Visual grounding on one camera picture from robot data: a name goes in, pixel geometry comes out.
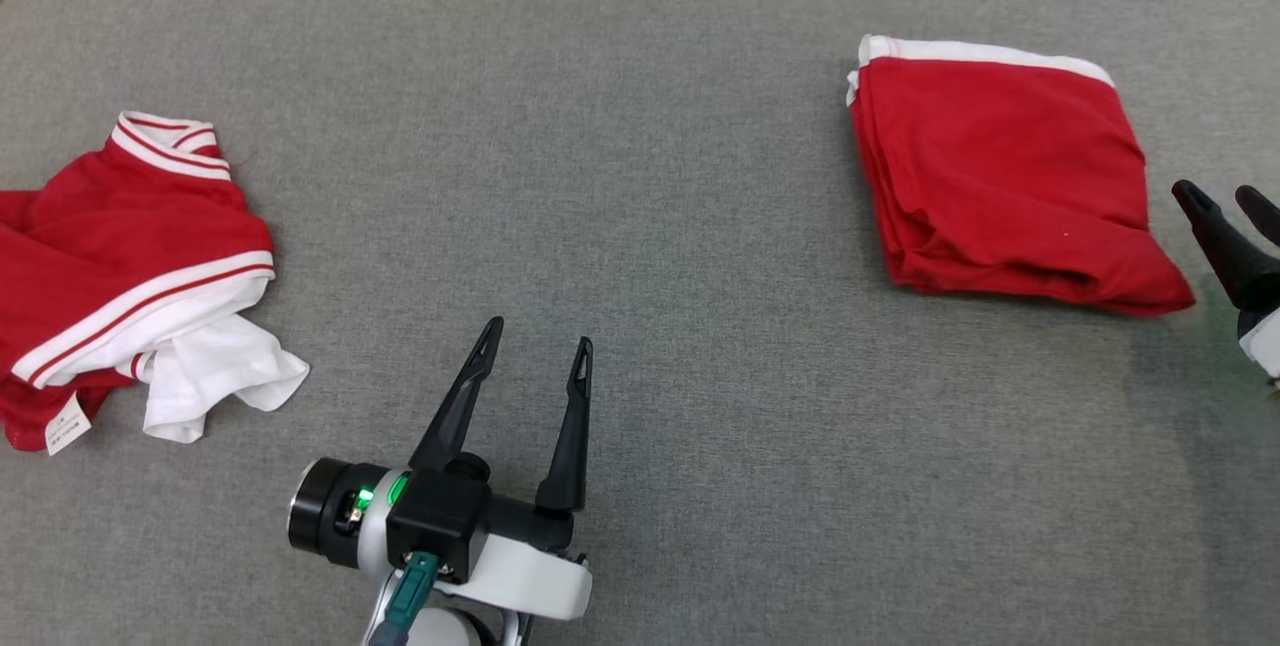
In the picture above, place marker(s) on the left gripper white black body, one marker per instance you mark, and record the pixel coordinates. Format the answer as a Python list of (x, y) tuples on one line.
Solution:
[(530, 576)]

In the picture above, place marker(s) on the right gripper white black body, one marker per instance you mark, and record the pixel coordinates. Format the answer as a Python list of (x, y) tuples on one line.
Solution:
[(1265, 341)]

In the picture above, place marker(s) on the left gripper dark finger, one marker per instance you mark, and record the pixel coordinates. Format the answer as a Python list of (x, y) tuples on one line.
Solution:
[(460, 406), (570, 446)]

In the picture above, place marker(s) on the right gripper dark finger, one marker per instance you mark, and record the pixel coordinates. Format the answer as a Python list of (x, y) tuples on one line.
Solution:
[(1265, 211), (1235, 256)]

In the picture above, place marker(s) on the red white shorts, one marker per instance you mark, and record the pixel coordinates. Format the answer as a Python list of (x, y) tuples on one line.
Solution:
[(1000, 176)]

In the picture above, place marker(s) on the red white striped shirt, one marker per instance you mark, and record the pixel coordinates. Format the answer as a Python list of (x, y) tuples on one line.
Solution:
[(120, 226)]

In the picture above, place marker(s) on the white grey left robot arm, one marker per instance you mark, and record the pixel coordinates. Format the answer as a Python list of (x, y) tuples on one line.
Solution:
[(450, 631)]

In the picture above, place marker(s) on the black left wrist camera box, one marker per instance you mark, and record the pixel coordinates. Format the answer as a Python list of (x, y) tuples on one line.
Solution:
[(435, 521)]

